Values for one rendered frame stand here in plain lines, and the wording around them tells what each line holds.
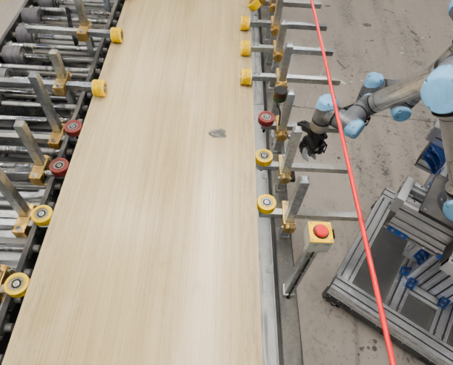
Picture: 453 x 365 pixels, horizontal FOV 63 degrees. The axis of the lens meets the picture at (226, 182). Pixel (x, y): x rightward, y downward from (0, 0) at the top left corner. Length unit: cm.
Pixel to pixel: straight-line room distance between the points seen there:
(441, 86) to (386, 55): 309
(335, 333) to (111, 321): 140
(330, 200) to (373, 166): 51
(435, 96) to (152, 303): 108
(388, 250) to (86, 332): 174
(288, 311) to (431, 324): 99
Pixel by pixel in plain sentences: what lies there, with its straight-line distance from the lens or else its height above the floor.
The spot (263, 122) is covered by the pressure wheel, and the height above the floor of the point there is 90.
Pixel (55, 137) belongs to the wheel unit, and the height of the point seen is 83.
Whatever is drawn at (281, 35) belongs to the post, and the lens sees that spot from 211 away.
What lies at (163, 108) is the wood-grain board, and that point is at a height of 90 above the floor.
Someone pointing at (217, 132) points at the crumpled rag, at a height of 91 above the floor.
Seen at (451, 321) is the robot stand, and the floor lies 23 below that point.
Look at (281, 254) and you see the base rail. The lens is 166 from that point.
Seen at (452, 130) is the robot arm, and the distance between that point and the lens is 125.
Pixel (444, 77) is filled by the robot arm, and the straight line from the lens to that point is 116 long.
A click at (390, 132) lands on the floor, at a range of 339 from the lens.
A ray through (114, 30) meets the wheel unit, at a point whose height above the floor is 98.
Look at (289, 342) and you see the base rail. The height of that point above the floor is 70.
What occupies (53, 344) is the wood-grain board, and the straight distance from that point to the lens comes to 139.
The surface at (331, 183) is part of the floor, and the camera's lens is 284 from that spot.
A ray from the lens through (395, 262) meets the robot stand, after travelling 242.
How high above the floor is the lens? 218
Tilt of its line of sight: 54 degrees down
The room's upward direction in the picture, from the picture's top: 5 degrees clockwise
